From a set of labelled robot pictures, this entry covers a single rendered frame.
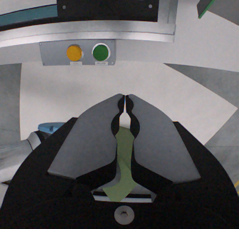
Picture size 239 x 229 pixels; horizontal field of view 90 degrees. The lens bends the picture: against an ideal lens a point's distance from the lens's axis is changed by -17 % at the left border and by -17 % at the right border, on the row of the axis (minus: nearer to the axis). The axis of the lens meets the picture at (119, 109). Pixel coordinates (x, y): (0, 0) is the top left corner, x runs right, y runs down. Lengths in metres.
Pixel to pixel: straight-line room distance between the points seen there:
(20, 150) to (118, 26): 0.37
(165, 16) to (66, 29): 0.25
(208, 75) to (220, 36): 1.10
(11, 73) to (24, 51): 1.31
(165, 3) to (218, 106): 0.47
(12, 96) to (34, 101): 1.40
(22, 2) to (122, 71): 0.38
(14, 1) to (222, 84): 1.77
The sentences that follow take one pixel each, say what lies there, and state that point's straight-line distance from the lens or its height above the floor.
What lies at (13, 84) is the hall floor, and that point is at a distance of 1.95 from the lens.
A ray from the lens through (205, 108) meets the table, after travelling 0.65.
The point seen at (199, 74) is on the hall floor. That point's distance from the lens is 1.59.
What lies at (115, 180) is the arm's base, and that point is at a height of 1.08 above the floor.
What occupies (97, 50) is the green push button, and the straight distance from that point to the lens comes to 0.37.
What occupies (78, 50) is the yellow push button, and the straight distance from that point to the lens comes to 0.39.
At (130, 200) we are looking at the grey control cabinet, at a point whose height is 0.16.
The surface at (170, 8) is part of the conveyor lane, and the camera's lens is 0.39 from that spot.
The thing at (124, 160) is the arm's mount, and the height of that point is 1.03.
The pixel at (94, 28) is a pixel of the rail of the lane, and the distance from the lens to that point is 0.39.
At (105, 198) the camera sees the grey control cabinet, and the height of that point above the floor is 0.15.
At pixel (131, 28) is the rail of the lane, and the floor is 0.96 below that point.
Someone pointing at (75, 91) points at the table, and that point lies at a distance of 0.56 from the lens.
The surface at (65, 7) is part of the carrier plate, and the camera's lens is 0.39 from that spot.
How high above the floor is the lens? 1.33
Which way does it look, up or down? 57 degrees down
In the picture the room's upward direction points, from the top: 176 degrees counter-clockwise
